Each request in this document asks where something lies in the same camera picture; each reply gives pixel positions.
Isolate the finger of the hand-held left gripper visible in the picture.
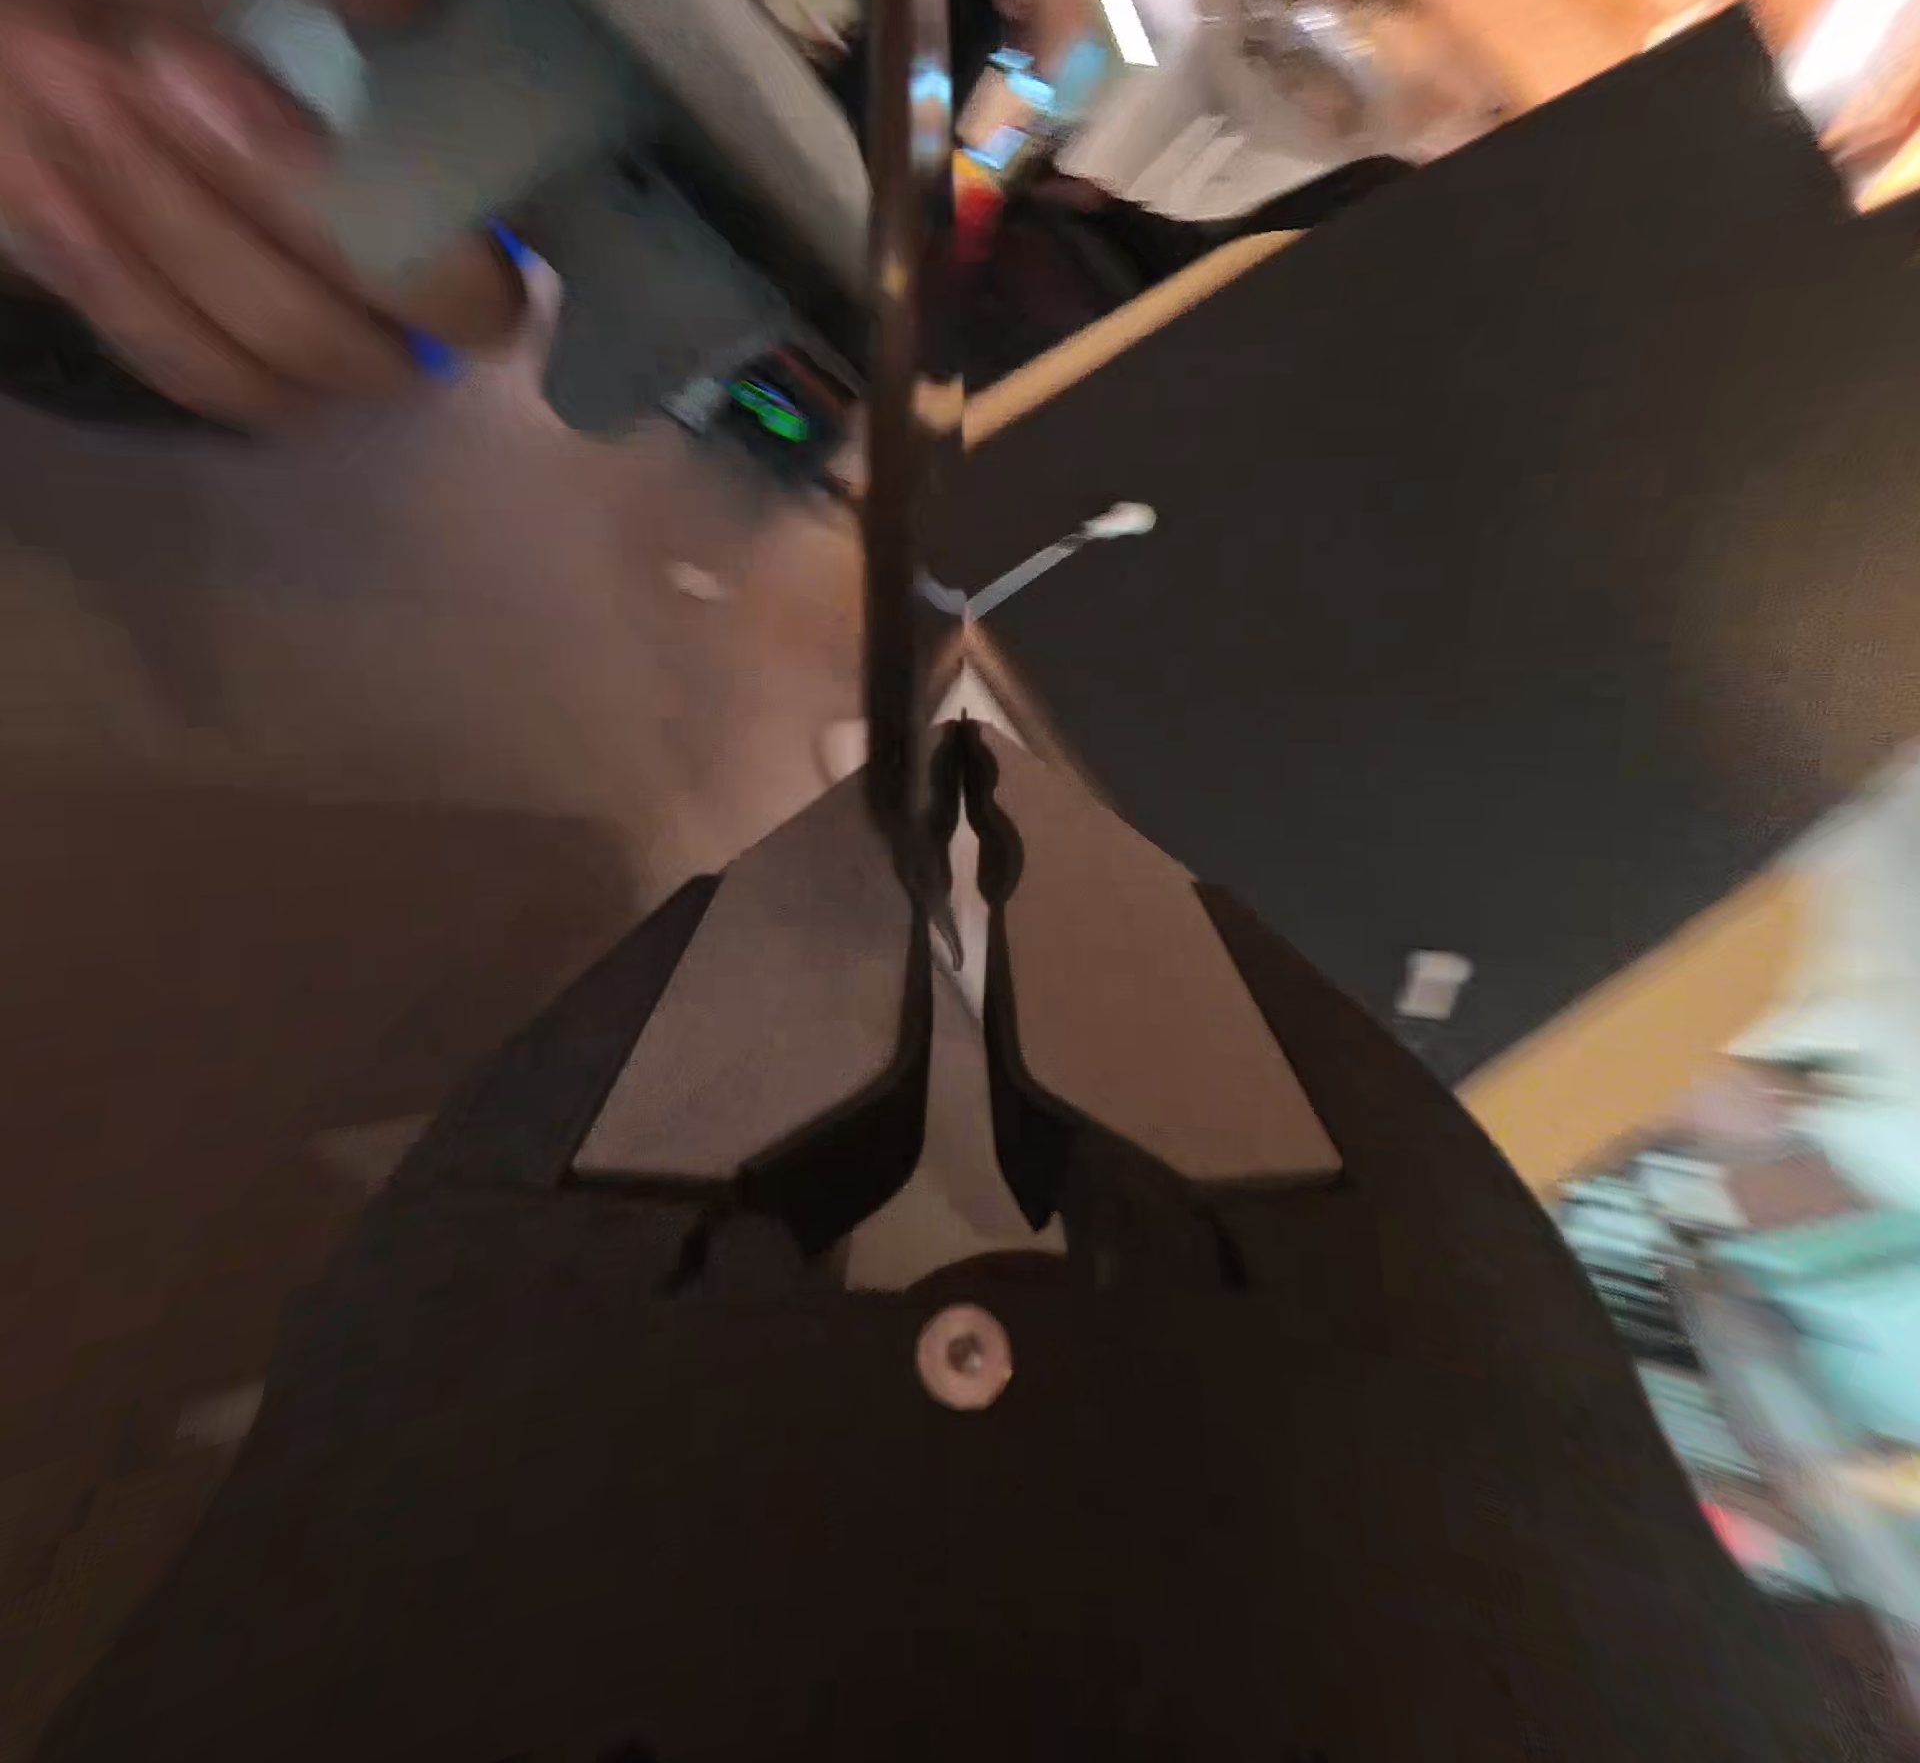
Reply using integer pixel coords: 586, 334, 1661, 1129
477, 0, 876, 302

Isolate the person's left hand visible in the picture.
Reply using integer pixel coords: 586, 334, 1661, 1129
0, 0, 530, 426

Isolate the black battery charger case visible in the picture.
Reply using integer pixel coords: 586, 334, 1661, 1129
540, 149, 864, 483

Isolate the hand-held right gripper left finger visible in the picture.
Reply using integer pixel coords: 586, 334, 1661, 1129
571, 766, 939, 1258

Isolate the black wooden book stand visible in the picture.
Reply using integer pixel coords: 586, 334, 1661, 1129
917, 0, 1861, 1164

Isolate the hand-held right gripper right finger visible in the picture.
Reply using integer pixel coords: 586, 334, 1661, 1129
953, 719, 1344, 1232

